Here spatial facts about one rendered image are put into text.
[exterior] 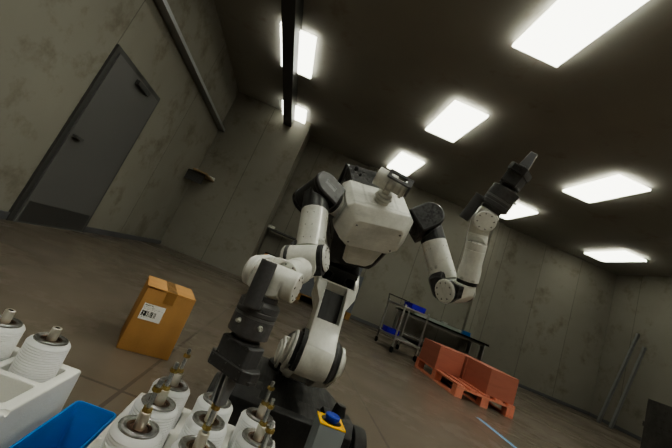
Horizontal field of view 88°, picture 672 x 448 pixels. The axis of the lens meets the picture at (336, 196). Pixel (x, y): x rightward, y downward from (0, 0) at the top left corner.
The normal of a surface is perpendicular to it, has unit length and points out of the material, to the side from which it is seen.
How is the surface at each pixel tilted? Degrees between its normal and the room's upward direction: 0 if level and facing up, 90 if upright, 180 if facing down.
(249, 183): 90
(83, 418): 88
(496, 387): 90
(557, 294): 90
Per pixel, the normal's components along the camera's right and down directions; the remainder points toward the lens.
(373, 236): 0.09, 0.59
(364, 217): 0.32, -0.12
